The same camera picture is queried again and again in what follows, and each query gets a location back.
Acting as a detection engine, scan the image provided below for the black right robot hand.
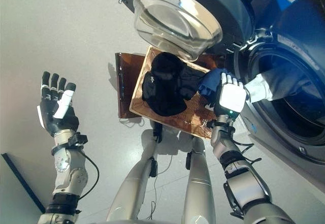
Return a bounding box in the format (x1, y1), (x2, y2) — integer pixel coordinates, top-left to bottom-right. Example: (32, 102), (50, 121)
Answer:
(204, 72), (249, 120)

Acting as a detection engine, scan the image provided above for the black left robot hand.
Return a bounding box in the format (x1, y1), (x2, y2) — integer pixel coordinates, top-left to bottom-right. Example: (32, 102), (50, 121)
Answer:
(37, 71), (80, 138)

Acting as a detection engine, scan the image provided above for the navy blue garment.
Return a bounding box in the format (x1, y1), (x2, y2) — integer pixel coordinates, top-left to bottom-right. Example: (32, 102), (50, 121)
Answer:
(198, 68), (231, 98)

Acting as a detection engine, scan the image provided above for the light grey garment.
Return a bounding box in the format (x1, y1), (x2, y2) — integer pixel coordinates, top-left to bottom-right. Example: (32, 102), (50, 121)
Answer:
(243, 63), (316, 104)

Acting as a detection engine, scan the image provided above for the dark grey washing machine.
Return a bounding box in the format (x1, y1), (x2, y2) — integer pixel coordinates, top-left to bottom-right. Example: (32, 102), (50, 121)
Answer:
(225, 0), (325, 181)

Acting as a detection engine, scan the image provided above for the round washing machine door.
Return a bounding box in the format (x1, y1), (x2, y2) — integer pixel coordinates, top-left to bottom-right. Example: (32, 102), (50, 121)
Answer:
(112, 0), (256, 62)

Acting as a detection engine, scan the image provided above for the brown wicker laundry tray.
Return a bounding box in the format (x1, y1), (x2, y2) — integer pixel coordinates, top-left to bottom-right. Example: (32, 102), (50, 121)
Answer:
(128, 45), (222, 140)

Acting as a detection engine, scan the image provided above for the black garment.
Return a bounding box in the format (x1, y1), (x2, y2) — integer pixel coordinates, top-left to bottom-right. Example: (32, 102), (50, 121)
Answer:
(141, 52), (207, 117)

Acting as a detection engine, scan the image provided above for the dark brown stand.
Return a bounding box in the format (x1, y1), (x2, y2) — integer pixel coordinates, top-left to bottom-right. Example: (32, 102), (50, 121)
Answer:
(115, 52), (147, 119)

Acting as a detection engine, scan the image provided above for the silver left robot leg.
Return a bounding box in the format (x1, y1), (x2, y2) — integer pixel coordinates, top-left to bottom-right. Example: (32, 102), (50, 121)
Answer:
(106, 124), (159, 221)

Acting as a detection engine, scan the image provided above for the silver robot leg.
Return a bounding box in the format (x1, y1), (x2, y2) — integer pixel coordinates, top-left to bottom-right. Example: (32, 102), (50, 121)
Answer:
(106, 124), (159, 221)
(182, 137), (217, 224)

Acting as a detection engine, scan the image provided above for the silver right robot leg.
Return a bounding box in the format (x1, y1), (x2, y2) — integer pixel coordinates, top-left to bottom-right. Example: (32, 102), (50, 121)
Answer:
(182, 137), (217, 224)

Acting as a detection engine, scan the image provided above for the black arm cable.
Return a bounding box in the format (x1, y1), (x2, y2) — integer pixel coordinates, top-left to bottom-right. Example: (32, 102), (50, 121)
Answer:
(76, 149), (100, 201)
(233, 139), (263, 164)

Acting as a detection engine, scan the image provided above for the thin grey floor cable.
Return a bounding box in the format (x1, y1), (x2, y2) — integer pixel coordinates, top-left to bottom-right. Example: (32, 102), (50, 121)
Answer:
(147, 155), (174, 221)

